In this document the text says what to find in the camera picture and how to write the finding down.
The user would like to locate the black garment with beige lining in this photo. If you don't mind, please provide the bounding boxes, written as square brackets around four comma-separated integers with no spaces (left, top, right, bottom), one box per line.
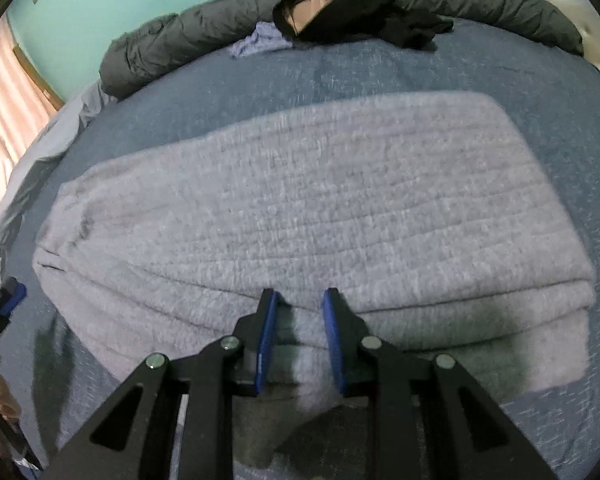
[272,0,455,52]

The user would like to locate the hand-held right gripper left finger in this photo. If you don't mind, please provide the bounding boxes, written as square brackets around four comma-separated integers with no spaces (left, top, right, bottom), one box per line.
[40,288,281,480]

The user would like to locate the dark grey duvet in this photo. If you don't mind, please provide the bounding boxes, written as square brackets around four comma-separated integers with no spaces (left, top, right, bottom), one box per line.
[99,0,586,98]

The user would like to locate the light grey bed sheet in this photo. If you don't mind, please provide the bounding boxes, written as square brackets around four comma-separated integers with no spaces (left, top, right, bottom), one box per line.
[0,80,118,291]

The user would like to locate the blue patterned bedspread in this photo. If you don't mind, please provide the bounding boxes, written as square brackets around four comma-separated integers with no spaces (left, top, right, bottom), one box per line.
[0,15,600,480]

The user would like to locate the person's left hand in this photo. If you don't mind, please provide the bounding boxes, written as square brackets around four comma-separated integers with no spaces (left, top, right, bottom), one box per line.
[0,355,22,423]

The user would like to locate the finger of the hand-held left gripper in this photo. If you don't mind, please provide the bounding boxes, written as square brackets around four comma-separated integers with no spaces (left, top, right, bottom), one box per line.
[0,280,27,317]

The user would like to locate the grey knit sweater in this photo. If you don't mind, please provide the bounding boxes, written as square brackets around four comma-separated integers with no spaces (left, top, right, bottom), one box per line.
[32,90,598,468]

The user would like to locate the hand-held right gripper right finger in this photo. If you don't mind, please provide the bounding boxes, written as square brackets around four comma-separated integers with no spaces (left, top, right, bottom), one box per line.
[322,288,558,480]

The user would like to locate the small light blue cloth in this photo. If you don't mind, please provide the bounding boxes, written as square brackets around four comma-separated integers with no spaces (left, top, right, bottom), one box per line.
[229,21,296,58]

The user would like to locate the pink striped curtain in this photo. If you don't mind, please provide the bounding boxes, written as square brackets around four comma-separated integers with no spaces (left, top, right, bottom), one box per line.
[0,10,66,241]

